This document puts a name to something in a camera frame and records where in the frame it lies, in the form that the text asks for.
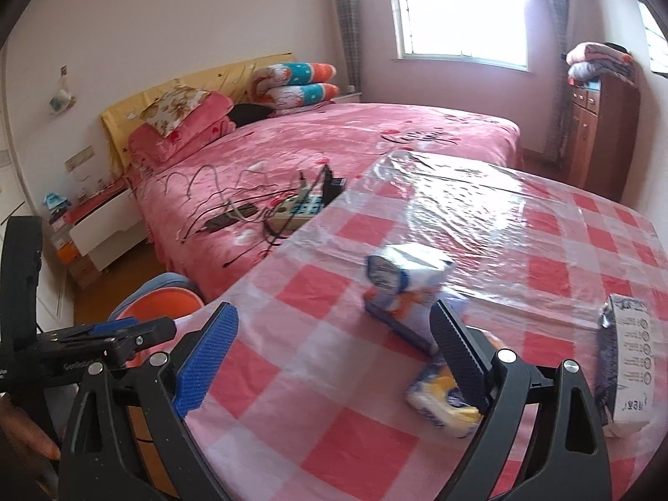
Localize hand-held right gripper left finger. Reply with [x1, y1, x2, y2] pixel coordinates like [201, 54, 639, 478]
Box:
[56, 301, 241, 501]

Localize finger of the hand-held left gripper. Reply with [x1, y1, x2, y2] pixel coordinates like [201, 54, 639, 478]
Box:
[93, 317, 177, 371]

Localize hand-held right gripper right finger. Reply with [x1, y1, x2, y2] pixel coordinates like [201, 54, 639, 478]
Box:
[429, 299, 612, 501]

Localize orange plastic bucket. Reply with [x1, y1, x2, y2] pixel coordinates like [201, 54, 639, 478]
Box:
[109, 287, 205, 486]

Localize yellow and white packet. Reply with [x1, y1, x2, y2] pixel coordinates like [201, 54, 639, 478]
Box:
[406, 360, 483, 438]

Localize white and blue tissue pack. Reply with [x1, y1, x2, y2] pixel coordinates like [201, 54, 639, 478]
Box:
[364, 243, 455, 296]

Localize white carton with blue print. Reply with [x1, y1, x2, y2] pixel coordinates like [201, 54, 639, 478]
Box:
[595, 294, 659, 438]

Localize person's left hand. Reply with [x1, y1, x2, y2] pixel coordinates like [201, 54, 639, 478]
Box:
[0, 394, 61, 463]

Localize orange box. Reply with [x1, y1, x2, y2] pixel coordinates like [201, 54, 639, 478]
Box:
[55, 243, 84, 267]

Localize blue round container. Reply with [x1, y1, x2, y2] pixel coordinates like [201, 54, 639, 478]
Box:
[125, 271, 202, 298]

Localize white nightstand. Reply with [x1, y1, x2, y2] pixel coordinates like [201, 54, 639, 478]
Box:
[68, 182, 147, 272]

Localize red checked plastic tablecloth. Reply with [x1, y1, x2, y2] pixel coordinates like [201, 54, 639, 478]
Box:
[185, 150, 668, 501]

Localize black power brick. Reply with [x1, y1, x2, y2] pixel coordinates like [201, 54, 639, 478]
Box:
[206, 202, 256, 233]

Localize beige power strip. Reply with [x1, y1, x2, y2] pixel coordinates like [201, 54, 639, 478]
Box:
[263, 193, 327, 233]

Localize pink folded blanket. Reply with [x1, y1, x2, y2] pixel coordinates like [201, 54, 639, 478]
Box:
[128, 93, 238, 162]

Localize black plug adapter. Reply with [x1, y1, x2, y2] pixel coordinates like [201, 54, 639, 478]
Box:
[319, 164, 348, 204]

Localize floral pillow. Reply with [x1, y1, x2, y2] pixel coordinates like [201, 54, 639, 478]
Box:
[141, 79, 212, 139]

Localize black cloth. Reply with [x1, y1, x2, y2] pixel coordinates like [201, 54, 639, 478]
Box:
[227, 104, 272, 127]

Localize bed with pink bedspread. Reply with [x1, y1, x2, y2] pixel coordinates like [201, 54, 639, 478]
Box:
[128, 101, 523, 304]

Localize brown wooden cabinet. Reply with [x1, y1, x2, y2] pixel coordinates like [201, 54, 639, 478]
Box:
[566, 74, 642, 203]

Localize yellow headboard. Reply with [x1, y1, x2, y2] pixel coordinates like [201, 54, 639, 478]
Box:
[101, 52, 296, 178]

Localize grey checked curtain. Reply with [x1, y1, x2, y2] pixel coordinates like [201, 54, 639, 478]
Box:
[330, 0, 363, 92]
[537, 0, 575, 168]

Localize folded blankets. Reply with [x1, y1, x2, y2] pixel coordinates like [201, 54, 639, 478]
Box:
[566, 40, 636, 84]

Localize large window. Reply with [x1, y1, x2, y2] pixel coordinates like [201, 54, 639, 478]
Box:
[386, 0, 530, 71]

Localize side window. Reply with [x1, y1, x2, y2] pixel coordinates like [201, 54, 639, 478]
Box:
[637, 3, 668, 76]

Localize white wall socket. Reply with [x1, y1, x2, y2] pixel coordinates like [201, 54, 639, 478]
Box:
[63, 149, 96, 170]

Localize tangled cables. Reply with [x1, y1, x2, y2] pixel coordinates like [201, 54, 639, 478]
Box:
[157, 164, 324, 267]

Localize small wall hanging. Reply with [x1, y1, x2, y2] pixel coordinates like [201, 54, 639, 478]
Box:
[49, 65, 79, 116]

